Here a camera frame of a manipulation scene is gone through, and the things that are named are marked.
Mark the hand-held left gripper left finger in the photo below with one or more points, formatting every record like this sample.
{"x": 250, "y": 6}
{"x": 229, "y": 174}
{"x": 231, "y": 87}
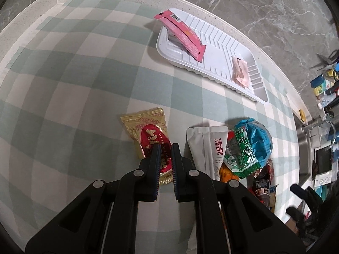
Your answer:
{"x": 156, "y": 164}

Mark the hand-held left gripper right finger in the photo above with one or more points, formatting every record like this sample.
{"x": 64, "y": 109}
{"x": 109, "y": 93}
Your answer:
{"x": 175, "y": 164}

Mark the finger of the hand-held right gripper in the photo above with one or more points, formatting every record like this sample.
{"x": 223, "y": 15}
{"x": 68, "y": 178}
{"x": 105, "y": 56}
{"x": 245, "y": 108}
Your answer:
{"x": 299, "y": 190}
{"x": 294, "y": 213}

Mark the gold snack packet red oval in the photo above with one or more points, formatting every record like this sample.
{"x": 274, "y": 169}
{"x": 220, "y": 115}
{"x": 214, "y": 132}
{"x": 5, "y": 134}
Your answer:
{"x": 143, "y": 127}

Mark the orange snack packet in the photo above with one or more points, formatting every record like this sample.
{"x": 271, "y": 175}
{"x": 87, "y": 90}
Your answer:
{"x": 227, "y": 174}

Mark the white plastic tray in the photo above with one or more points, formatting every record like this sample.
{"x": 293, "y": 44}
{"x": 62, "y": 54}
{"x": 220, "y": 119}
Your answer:
{"x": 225, "y": 50}

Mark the brown patterned snack packet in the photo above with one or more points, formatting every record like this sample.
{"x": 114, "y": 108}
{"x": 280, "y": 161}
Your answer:
{"x": 268, "y": 199}

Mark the white device dark screen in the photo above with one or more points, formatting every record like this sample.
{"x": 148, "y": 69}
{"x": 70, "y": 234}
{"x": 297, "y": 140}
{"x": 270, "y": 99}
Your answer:
{"x": 324, "y": 177}

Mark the steel sink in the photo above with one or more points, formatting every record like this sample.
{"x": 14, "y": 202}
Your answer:
{"x": 304, "y": 158}

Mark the white pouch packet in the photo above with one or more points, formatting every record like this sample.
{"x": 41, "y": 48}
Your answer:
{"x": 204, "y": 143}

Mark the metal faucet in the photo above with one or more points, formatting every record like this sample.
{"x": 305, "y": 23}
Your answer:
{"x": 315, "y": 131}

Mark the blue snack bag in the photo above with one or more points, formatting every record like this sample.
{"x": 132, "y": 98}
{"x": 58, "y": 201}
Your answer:
{"x": 261, "y": 137}

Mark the green snack packet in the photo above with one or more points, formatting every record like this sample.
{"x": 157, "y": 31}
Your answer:
{"x": 241, "y": 156}

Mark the small yellow object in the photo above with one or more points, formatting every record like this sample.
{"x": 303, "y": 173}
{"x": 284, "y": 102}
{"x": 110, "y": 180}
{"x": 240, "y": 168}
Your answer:
{"x": 302, "y": 114}

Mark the blue yellow box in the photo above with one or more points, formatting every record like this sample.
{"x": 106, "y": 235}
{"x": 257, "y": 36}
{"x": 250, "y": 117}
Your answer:
{"x": 317, "y": 83}

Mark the checked tablecloth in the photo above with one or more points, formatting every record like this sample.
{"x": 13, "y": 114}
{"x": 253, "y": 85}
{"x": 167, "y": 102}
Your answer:
{"x": 79, "y": 84}

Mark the pale pink small packet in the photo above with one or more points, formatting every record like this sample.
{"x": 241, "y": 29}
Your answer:
{"x": 239, "y": 71}

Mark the long pink snack packet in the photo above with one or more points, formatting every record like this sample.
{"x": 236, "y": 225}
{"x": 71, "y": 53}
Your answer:
{"x": 182, "y": 35}

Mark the scissors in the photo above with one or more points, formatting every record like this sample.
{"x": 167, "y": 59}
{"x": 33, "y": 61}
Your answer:
{"x": 327, "y": 63}

